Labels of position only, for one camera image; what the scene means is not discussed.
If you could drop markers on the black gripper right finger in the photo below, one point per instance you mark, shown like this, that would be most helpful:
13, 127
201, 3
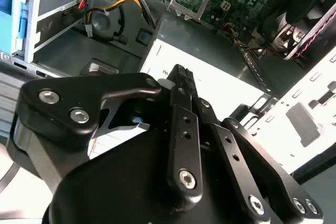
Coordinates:
262, 171

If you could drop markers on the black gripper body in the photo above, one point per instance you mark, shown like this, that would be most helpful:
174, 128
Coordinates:
118, 182

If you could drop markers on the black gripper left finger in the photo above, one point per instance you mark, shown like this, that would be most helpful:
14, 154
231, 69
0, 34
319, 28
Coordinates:
65, 98

